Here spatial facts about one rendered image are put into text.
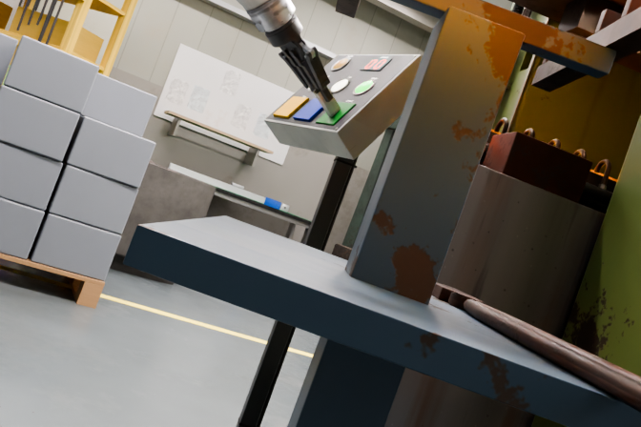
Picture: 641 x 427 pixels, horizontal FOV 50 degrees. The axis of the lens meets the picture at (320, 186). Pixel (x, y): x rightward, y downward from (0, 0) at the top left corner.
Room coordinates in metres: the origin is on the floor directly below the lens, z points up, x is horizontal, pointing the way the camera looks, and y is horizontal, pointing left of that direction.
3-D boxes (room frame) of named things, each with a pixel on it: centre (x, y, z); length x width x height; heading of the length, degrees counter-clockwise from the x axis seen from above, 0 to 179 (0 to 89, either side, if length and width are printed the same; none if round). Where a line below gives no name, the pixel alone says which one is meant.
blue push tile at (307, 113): (1.62, 0.08, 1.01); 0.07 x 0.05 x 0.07; 33
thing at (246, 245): (0.53, -0.07, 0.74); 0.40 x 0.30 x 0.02; 1
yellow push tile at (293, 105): (1.70, 0.13, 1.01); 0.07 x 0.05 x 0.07; 33
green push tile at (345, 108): (1.54, 0.02, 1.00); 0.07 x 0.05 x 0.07; 33
